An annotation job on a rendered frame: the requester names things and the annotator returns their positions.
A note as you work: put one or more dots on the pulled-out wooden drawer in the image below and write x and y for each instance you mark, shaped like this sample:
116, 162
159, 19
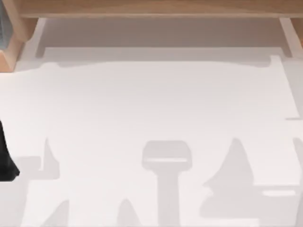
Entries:
9, 35

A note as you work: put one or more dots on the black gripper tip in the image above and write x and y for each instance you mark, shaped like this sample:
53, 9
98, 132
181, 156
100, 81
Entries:
6, 163

